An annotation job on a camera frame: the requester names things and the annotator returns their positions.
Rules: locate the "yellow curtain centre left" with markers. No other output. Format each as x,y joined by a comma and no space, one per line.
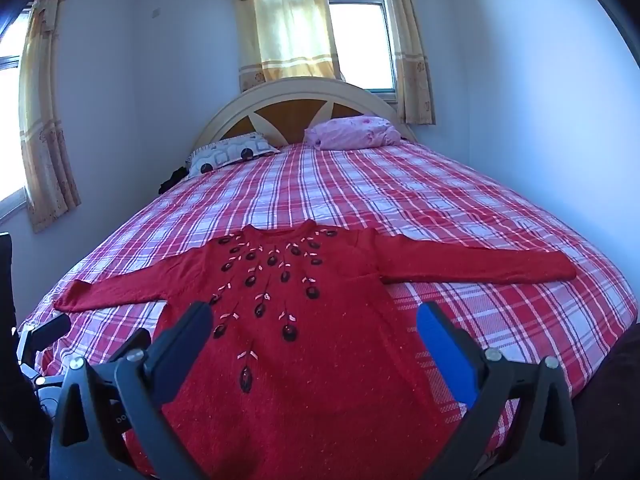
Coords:
285,39

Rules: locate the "black item beside bed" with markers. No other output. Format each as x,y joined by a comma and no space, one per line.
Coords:
177,175

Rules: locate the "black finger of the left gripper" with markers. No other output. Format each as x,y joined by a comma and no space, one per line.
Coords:
35,339

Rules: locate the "white black patterned pillow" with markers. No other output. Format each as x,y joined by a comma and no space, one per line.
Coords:
226,152

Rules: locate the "cream wooden headboard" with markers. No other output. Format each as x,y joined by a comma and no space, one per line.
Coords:
282,110

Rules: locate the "red white plaid bedspread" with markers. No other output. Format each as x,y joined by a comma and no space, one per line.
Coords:
403,189

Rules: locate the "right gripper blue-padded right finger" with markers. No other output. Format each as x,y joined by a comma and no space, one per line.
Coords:
519,421

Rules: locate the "yellow curtain centre right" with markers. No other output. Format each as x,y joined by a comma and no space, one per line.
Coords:
413,78

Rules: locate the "yellow curtain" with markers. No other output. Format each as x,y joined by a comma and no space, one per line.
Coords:
285,39
413,78

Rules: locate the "centre window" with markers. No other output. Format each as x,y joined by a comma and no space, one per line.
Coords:
364,44

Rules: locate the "pink pillow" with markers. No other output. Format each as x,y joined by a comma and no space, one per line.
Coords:
352,133

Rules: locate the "yellow curtain side window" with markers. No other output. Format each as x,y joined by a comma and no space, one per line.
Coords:
50,187

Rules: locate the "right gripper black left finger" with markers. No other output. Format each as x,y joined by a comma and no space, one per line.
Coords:
99,404

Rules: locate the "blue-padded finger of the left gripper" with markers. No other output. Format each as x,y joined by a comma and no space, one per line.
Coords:
125,347

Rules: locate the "red knitted sweater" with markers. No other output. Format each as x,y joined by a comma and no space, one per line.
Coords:
311,371

